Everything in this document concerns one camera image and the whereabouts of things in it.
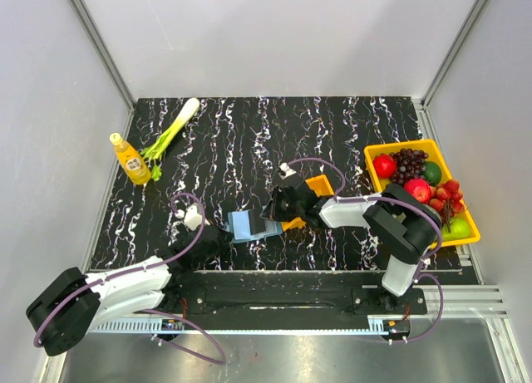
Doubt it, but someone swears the black credit card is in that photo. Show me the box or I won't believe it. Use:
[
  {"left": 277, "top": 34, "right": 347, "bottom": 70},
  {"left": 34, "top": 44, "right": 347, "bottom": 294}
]
[{"left": 249, "top": 209, "right": 266, "bottom": 235}]

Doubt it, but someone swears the small orange card bin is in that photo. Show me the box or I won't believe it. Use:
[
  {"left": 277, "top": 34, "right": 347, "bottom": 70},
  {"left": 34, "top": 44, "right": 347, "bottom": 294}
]
[{"left": 281, "top": 174, "right": 334, "bottom": 232}]

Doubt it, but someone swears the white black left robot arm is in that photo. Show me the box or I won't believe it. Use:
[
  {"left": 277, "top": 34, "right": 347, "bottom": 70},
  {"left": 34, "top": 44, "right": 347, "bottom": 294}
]
[{"left": 26, "top": 225, "right": 232, "bottom": 356}]

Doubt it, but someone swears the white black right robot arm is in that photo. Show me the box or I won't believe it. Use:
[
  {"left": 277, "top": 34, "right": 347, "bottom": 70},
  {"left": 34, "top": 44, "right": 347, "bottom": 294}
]
[{"left": 261, "top": 174, "right": 442, "bottom": 313}]

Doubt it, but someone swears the black marble pattern mat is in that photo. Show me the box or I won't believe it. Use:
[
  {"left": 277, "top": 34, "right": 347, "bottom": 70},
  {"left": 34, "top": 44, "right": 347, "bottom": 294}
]
[{"left": 82, "top": 96, "right": 483, "bottom": 284}]

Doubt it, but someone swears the red apple left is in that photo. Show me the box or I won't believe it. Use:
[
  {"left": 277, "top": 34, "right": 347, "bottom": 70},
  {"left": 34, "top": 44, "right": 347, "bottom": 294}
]
[{"left": 372, "top": 155, "right": 397, "bottom": 179}]

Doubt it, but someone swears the red apple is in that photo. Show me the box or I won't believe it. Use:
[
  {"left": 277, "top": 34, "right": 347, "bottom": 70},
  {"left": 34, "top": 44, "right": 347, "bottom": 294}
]
[
  {"left": 372, "top": 155, "right": 397, "bottom": 179},
  {"left": 404, "top": 179, "right": 431, "bottom": 204}
]

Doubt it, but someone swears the green white leek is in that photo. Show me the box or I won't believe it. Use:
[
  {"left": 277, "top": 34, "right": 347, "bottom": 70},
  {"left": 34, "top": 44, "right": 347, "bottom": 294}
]
[{"left": 140, "top": 98, "right": 200, "bottom": 181}]

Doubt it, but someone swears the yellow juice bottle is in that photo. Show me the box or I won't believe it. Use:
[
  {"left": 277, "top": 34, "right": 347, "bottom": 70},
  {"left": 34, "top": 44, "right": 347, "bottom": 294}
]
[{"left": 109, "top": 133, "right": 150, "bottom": 185}]

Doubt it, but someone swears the dark purple grape bunch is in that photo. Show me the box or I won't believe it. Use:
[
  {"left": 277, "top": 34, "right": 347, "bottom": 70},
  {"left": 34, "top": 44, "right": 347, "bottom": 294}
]
[{"left": 389, "top": 148, "right": 429, "bottom": 186}]

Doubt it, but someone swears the red apple centre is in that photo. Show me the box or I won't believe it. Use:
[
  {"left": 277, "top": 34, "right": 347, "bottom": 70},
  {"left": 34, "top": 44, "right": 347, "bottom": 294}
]
[{"left": 404, "top": 179, "right": 431, "bottom": 204}]

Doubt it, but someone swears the dark green avocado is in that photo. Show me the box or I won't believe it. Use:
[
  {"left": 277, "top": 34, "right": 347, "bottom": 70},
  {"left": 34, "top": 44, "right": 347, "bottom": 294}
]
[{"left": 423, "top": 161, "right": 442, "bottom": 186}]

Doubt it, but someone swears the large yellow fruit tray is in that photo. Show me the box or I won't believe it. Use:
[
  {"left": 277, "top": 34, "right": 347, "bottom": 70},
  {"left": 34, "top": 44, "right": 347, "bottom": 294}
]
[{"left": 364, "top": 140, "right": 480, "bottom": 247}]

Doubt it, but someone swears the light green apple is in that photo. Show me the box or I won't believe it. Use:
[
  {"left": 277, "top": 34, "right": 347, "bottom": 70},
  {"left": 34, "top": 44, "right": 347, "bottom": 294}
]
[{"left": 441, "top": 218, "right": 471, "bottom": 242}]

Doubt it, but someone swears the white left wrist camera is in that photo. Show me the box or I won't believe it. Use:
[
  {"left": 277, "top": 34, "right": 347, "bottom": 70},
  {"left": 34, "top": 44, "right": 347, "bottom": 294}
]
[{"left": 175, "top": 204, "right": 203, "bottom": 231}]

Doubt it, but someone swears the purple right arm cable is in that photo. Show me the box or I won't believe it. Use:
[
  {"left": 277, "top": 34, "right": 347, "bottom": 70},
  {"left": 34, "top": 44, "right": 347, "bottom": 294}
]
[{"left": 280, "top": 157, "right": 446, "bottom": 344}]

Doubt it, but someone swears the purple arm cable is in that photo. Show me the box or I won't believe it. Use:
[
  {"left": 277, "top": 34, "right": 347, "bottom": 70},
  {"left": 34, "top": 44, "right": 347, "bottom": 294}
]
[
  {"left": 280, "top": 157, "right": 446, "bottom": 344},
  {"left": 32, "top": 192, "right": 228, "bottom": 365}
]

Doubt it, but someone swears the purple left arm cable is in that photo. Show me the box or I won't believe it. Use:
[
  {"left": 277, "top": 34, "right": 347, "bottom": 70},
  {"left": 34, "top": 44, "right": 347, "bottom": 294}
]
[{"left": 32, "top": 192, "right": 228, "bottom": 365}]

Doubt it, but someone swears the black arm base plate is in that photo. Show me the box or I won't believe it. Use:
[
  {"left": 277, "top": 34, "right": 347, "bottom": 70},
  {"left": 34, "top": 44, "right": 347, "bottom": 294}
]
[{"left": 156, "top": 271, "right": 427, "bottom": 316}]

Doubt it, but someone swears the white slotted cable duct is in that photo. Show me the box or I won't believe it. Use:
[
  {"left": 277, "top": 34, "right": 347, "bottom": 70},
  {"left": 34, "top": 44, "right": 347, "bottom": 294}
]
[{"left": 91, "top": 317, "right": 389, "bottom": 337}]

